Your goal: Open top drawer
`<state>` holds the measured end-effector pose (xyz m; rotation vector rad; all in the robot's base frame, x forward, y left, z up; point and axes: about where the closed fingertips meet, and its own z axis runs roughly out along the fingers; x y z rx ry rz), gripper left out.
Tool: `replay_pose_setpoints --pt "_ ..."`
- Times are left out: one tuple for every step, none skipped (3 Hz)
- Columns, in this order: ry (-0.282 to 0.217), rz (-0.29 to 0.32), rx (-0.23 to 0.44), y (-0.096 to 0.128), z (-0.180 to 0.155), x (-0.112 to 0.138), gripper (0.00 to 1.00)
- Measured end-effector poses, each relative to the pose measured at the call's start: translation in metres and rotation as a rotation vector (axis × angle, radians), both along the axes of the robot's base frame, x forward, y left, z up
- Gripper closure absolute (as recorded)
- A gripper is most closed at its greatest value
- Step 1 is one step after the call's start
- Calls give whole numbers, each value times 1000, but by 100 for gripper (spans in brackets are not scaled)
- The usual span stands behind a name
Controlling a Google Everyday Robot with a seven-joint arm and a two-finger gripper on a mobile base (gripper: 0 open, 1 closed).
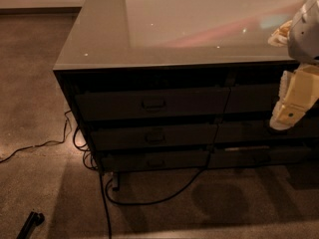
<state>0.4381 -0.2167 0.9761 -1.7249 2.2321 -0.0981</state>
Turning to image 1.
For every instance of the dark cabinet with glossy top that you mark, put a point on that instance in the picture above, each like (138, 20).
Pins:
(149, 45)

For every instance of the black cylindrical floor object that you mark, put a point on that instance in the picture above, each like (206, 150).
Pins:
(34, 219)

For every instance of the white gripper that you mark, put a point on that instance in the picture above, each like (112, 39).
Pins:
(305, 37)

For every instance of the drawer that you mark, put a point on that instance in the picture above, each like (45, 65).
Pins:
(252, 98)
(152, 136)
(258, 156)
(259, 130)
(152, 104)
(155, 160)

